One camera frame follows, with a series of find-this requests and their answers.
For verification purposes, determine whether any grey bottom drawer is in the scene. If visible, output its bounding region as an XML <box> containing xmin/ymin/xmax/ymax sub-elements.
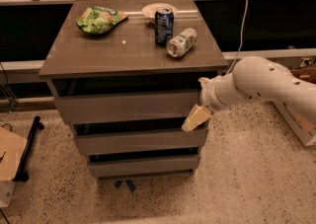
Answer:
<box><xmin>87</xmin><ymin>155</ymin><xmax>200</xmax><ymax>178</ymax></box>

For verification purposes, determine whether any grey drawer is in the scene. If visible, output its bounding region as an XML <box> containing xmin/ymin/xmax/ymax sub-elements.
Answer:
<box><xmin>54</xmin><ymin>90</ymin><xmax>198</xmax><ymax>124</ymax></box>
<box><xmin>74</xmin><ymin>128</ymin><xmax>207</xmax><ymax>155</ymax></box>
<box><xmin>87</xmin><ymin>155</ymin><xmax>200</xmax><ymax>178</ymax></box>

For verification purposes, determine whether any grey top drawer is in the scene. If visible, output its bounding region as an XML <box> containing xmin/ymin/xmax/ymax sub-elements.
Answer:
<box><xmin>54</xmin><ymin>90</ymin><xmax>198</xmax><ymax>124</ymax></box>

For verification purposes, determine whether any black stand bar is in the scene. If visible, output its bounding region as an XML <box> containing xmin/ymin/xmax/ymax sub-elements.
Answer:
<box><xmin>13</xmin><ymin>116</ymin><xmax>44</xmax><ymax>182</ymax></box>

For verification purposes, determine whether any grey drawer cabinet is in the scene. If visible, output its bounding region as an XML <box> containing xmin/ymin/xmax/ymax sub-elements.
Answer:
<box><xmin>39</xmin><ymin>0</ymin><xmax>227</xmax><ymax>180</ymax></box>

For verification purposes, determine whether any blue tape cross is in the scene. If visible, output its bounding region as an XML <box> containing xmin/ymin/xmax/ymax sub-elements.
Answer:
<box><xmin>114</xmin><ymin>179</ymin><xmax>137</xmax><ymax>194</ymax></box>

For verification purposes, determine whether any grey middle drawer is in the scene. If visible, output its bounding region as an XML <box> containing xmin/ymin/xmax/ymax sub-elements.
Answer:
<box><xmin>74</xmin><ymin>128</ymin><xmax>207</xmax><ymax>155</ymax></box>

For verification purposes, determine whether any white cable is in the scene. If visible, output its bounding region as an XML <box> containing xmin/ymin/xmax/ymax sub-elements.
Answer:
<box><xmin>225</xmin><ymin>0</ymin><xmax>249</xmax><ymax>75</ymax></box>

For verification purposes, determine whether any white plate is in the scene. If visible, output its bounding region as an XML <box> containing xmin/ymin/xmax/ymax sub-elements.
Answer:
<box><xmin>142</xmin><ymin>3</ymin><xmax>178</xmax><ymax>20</ymax></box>

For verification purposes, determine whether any blue upright soda can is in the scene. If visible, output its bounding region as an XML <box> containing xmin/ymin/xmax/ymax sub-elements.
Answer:
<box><xmin>155</xmin><ymin>7</ymin><xmax>174</xmax><ymax>45</ymax></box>

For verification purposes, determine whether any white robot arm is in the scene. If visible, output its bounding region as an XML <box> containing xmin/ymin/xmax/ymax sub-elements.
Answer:
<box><xmin>182</xmin><ymin>56</ymin><xmax>316</xmax><ymax>132</ymax></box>

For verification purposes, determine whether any green chip bag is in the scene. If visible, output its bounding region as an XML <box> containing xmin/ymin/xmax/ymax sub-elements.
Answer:
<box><xmin>76</xmin><ymin>6</ymin><xmax>127</xmax><ymax>35</ymax></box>

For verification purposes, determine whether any silver lying soda can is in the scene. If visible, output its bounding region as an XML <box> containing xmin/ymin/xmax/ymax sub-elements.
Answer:
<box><xmin>167</xmin><ymin>28</ymin><xmax>198</xmax><ymax>58</ymax></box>

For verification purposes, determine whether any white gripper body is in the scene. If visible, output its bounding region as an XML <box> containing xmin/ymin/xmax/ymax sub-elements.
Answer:
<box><xmin>198</xmin><ymin>76</ymin><xmax>230</xmax><ymax>112</ymax></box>

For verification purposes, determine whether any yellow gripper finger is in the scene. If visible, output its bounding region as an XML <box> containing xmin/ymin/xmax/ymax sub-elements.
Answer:
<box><xmin>182</xmin><ymin>105</ymin><xmax>212</xmax><ymax>132</ymax></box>

